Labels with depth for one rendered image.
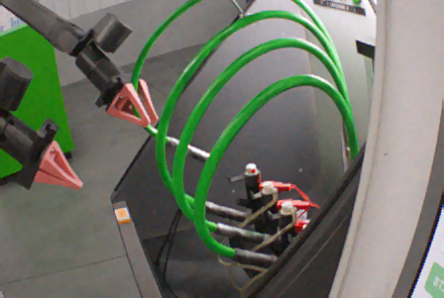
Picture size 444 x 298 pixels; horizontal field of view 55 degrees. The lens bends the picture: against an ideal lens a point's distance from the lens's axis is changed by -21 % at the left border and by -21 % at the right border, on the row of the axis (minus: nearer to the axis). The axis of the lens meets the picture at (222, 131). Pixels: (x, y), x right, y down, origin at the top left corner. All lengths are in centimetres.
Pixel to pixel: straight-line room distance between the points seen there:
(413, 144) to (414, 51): 9
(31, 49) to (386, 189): 371
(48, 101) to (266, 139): 307
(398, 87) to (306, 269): 25
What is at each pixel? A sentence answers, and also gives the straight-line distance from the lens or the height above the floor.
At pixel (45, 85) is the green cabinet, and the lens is 411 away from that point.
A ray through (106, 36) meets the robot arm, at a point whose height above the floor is 136.
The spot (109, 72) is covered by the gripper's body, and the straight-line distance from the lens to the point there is 93.
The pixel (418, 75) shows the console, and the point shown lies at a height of 135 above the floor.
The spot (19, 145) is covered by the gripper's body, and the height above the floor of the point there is 128.
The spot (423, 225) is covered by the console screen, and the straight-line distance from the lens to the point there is 45.
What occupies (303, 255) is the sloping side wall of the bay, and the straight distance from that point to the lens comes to 58.
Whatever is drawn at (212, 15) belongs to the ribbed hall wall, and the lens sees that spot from 780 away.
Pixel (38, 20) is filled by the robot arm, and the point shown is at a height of 144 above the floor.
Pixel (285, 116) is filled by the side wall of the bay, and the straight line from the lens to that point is 125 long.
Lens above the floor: 148
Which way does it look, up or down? 21 degrees down
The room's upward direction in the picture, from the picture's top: 10 degrees counter-clockwise
